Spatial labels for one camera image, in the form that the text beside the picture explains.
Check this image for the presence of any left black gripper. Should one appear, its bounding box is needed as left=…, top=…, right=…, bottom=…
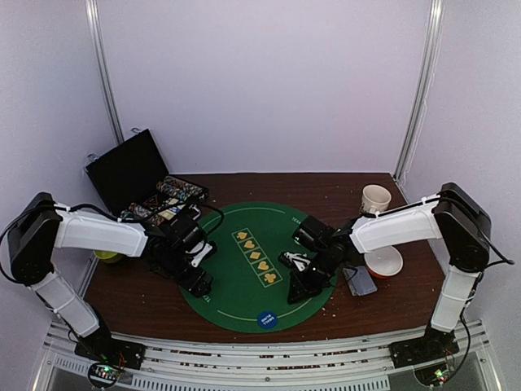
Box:
left=163, top=248, right=213, bottom=299

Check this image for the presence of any blue small blind button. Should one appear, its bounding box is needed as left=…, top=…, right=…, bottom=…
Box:
left=257, top=311, right=278, bottom=329

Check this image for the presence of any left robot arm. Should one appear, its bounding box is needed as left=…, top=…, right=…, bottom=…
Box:
left=1, top=192, right=217, bottom=362

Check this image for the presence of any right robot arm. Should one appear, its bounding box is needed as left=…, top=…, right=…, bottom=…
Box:
left=279, top=182, right=492, bottom=360

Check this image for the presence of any round green poker mat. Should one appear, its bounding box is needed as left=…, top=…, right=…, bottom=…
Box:
left=181, top=202, right=334, bottom=334

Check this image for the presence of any grey card deck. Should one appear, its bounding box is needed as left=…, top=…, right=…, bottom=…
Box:
left=342, top=266, right=378, bottom=297

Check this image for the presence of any lime green bowl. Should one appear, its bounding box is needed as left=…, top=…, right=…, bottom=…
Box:
left=94, top=250, right=123, bottom=264

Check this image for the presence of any white orange bowl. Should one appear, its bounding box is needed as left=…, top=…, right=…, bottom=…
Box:
left=364, top=246, right=403, bottom=279

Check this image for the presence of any back poker chip row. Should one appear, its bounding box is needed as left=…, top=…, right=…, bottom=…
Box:
left=156, top=175, right=208, bottom=200

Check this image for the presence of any black poker chip case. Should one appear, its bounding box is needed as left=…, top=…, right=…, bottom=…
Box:
left=85, top=130, right=209, bottom=226

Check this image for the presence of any cream mug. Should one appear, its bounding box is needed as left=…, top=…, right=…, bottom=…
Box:
left=361, top=184, right=392, bottom=215

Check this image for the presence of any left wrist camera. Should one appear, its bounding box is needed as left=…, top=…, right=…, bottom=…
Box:
left=186, top=241, right=217, bottom=268

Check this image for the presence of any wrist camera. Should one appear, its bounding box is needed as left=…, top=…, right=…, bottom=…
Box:
left=186, top=241, right=217, bottom=268
left=278, top=252, right=311, bottom=272

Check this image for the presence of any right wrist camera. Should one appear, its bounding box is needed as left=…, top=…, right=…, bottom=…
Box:
left=278, top=252, right=311, bottom=272

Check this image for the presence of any front aluminium rail frame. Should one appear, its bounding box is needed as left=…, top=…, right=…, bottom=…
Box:
left=42, top=319, right=489, bottom=391

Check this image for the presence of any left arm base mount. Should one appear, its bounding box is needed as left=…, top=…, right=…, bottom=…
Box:
left=74, top=336, right=146, bottom=370

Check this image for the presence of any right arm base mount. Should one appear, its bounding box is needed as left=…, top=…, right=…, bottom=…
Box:
left=388, top=327, right=459, bottom=368

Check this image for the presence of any right aluminium frame post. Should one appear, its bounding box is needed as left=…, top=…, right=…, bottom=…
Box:
left=394, top=0, right=444, bottom=184

